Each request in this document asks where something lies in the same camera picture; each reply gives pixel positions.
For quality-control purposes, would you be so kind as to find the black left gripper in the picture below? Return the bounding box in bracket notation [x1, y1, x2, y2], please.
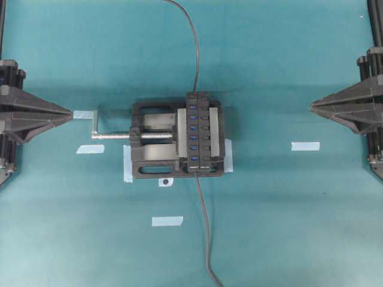
[1, 60, 73, 186]

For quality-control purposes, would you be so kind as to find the black multiport USB hub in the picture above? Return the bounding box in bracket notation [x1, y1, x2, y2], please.
[186, 92, 211, 174]

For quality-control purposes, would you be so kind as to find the blue tape under vise right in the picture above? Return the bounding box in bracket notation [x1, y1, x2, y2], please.
[224, 139, 233, 173]

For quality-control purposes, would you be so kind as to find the blue tape under vise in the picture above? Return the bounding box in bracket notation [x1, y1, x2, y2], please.
[224, 139, 233, 173]
[123, 145, 133, 183]

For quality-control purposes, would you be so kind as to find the blue tape strip bottom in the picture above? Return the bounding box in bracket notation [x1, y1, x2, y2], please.
[151, 216, 184, 227]

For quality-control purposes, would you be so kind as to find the small tape with black dot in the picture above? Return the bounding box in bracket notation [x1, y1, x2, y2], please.
[158, 178, 174, 187]

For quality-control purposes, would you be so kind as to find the blue tape strip right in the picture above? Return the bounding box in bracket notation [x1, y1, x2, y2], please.
[291, 142, 320, 151]

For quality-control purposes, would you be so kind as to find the blue tape under vise left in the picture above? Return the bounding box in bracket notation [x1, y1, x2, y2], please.
[123, 145, 133, 183]

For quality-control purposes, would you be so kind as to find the blue tape strip far left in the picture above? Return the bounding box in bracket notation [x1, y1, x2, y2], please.
[73, 111, 93, 120]

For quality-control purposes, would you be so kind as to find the blue tape strip lower left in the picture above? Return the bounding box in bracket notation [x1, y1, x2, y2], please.
[76, 145, 105, 154]

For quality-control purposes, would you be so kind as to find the grey USB cable with plug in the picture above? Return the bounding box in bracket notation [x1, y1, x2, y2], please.
[163, 0, 200, 93]

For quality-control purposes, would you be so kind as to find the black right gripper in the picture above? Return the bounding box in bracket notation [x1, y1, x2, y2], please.
[311, 47, 382, 179]

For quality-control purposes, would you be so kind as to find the blue tape strip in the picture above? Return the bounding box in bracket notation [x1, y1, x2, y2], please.
[76, 145, 105, 154]
[73, 111, 93, 120]
[291, 142, 320, 151]
[151, 216, 184, 227]

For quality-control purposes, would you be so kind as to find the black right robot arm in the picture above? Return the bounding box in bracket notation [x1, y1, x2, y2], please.
[311, 1, 382, 178]

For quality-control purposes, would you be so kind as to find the grey hub power cable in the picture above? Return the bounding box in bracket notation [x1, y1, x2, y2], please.
[193, 172, 226, 287]

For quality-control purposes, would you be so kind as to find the black bench vise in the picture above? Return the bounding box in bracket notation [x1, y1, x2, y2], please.
[92, 96, 225, 179]

